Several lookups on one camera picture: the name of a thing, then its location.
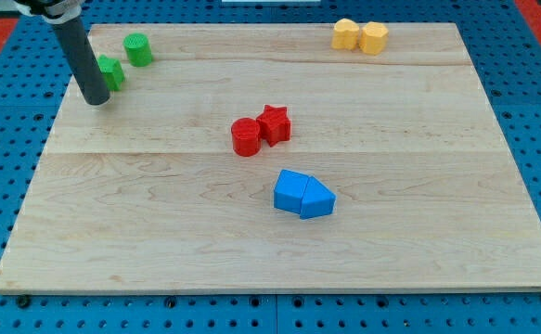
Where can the green star block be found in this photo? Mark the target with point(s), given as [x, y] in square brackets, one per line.
[112, 72]

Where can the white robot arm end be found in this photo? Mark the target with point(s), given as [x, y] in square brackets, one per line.
[52, 11]

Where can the red star block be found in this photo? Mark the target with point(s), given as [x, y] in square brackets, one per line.
[275, 124]

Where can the blue cube block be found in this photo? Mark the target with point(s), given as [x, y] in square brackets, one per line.
[289, 190]

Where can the red cylinder block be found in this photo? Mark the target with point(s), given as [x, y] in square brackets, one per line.
[246, 137]

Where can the wooden board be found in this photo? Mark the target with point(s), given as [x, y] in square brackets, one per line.
[146, 196]

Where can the blue triangular prism block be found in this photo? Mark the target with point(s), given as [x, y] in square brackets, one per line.
[318, 200]

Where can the yellow hexagon block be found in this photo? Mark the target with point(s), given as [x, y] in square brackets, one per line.
[373, 38]

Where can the green cylinder block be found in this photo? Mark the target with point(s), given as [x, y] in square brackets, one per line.
[137, 48]

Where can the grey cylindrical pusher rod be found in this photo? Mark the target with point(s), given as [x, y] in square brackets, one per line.
[76, 47]

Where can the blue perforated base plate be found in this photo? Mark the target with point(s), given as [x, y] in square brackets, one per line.
[33, 75]

